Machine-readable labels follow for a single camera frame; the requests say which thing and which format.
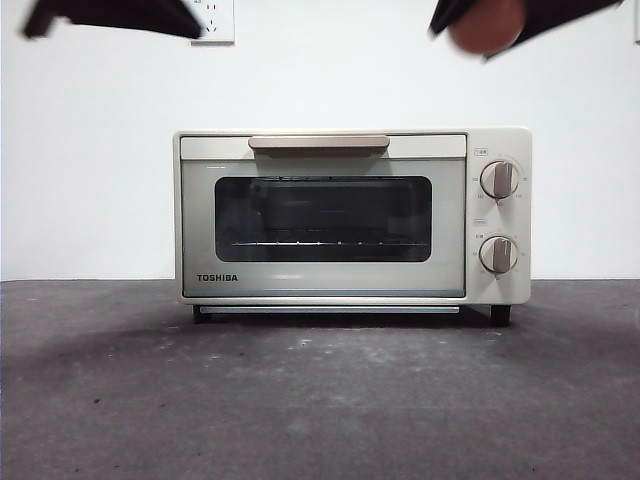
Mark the brown egg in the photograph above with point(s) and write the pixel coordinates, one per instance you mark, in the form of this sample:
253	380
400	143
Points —
485	30

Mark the cream Toshiba toaster oven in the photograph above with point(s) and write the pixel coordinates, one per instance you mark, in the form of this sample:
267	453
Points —
520	220

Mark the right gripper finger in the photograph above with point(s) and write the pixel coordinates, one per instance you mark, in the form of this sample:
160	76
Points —
555	17
445	15

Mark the white wall socket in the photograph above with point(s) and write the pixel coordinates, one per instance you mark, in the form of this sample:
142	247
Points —
222	31

